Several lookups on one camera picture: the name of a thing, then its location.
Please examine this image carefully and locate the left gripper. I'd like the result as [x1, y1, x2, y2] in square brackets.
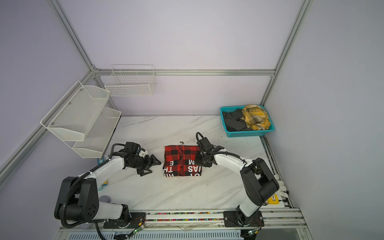
[128, 154, 161, 177]

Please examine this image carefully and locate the red black plaid shirt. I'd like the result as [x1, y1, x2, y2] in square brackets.
[163, 145, 203, 178]

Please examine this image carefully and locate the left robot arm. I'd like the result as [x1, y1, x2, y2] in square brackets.
[54, 142, 161, 240]

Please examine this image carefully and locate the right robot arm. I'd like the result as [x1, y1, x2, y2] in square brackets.
[195, 132, 280, 229]

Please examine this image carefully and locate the dark grey shirt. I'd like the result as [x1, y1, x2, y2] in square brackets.
[222, 109, 252, 132]

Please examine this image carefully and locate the grey foam pad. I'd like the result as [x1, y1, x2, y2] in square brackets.
[99, 195, 112, 203]

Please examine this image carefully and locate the teal plastic basket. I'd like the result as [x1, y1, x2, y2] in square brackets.
[220, 106, 275, 138]

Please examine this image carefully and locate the yellow plaid shirt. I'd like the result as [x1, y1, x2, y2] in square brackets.
[242, 105, 271, 131]

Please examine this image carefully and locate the yellow tape measure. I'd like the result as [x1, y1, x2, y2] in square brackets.
[267, 194, 280, 205]

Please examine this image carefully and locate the white work glove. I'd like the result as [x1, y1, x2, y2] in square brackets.
[275, 180, 289, 202]

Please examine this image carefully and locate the white mesh wall shelf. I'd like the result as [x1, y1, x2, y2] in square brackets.
[40, 82, 121, 159]

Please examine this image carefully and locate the white wire wall basket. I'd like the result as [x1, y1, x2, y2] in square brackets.
[105, 65, 157, 97]

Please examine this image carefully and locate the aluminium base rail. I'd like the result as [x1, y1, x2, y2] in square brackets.
[55, 208, 313, 240]

